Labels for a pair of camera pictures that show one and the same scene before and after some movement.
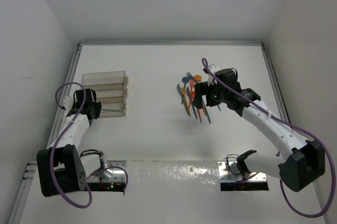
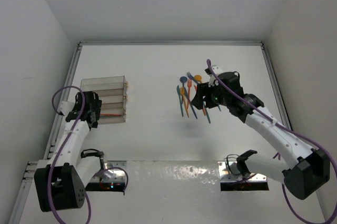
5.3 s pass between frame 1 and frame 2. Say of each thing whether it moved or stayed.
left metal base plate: stayed
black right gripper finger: stayed
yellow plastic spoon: stayed
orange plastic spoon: moved
